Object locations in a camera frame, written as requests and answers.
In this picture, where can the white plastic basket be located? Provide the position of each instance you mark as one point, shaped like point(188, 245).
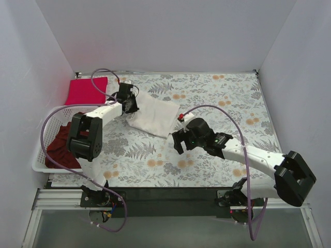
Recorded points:
point(60, 118)

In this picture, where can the aluminium frame rail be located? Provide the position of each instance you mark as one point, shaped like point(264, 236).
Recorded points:
point(57, 199)

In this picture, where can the folded pink t shirt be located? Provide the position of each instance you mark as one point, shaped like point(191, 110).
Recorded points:
point(82, 91)

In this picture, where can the floral table cloth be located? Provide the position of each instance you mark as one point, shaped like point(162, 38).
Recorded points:
point(229, 103)

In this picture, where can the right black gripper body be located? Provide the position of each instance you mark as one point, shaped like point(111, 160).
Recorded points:
point(179, 139)

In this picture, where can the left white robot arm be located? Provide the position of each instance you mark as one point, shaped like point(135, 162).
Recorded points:
point(85, 136)

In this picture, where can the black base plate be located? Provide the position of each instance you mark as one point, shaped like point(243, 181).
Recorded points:
point(168, 201)

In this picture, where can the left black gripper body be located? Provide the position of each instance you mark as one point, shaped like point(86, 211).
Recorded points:
point(130, 105)

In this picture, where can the white t shirt red print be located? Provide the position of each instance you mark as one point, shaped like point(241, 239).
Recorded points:
point(154, 116)

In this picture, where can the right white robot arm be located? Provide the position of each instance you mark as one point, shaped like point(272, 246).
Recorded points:
point(290, 178)

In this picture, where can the dark red t shirt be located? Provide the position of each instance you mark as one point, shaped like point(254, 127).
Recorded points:
point(57, 149)

